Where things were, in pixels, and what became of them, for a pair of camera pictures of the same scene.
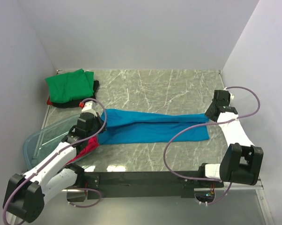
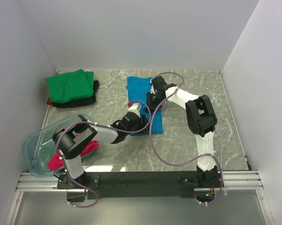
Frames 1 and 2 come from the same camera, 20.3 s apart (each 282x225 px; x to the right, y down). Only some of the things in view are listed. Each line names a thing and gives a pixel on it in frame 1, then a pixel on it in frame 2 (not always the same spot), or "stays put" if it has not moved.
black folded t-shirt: [76, 103] stays put
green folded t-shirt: [77, 85] stays put
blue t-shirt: [127, 127] → [137, 88]
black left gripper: [100, 121] → [144, 121]
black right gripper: [208, 112] → [152, 106]
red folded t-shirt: [48, 102] stays put
